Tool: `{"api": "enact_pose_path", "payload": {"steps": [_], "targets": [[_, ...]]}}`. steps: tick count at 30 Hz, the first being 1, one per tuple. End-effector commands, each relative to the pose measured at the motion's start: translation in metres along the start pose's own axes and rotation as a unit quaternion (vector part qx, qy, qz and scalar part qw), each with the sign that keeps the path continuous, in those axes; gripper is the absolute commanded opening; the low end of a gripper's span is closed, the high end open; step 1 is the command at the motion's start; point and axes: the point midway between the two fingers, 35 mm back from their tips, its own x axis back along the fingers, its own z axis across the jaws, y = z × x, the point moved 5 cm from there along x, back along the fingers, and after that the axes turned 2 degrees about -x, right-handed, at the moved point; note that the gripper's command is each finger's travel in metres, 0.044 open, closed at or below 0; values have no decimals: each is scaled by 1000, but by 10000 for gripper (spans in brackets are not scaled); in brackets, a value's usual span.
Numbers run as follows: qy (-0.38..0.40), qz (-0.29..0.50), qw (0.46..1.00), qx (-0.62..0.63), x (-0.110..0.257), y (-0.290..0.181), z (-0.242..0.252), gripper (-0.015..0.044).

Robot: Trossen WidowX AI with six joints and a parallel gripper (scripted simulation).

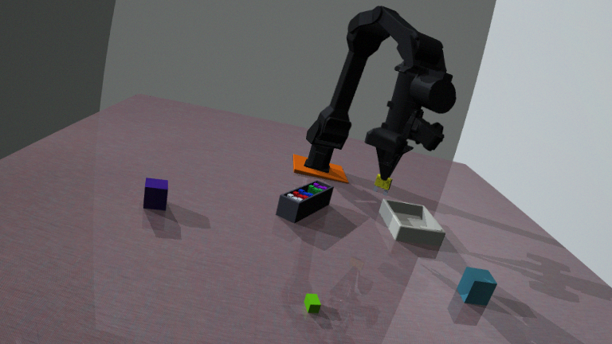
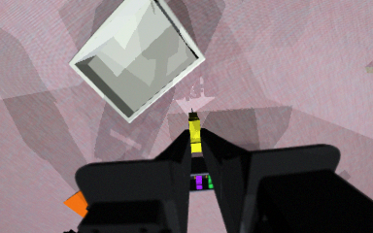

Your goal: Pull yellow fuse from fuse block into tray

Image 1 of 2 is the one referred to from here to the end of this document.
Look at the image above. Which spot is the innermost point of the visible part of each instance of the small green block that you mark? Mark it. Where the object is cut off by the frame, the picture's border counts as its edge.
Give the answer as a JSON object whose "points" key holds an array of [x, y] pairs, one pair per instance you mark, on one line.
{"points": [[312, 303]]}

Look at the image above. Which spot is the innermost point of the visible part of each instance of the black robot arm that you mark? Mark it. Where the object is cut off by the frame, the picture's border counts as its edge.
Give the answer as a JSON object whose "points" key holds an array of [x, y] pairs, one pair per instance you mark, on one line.
{"points": [[422, 79]]}

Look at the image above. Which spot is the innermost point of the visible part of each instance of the green fuse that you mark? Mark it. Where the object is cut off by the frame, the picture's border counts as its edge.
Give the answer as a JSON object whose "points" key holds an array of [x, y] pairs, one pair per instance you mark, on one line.
{"points": [[313, 190]]}

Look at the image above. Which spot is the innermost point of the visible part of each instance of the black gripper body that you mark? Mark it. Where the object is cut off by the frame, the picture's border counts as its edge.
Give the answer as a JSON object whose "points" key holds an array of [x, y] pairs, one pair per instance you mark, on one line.
{"points": [[389, 136]]}

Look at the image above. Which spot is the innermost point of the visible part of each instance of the teal cube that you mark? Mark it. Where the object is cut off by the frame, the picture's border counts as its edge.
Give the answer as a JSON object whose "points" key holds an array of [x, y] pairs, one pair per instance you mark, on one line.
{"points": [[476, 286]]}

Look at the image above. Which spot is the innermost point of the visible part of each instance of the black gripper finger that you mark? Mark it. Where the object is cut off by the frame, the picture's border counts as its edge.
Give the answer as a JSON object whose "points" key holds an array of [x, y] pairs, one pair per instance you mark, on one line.
{"points": [[387, 161], [408, 148]]}

